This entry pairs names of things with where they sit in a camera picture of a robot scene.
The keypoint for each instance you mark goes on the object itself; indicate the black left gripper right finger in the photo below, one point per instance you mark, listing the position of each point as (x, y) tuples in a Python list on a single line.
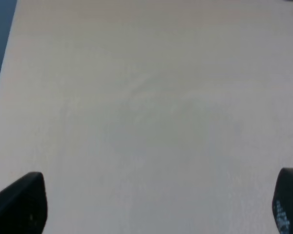
[(282, 202)]

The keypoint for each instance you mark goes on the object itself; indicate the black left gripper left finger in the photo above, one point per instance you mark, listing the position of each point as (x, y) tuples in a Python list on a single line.
[(23, 205)]

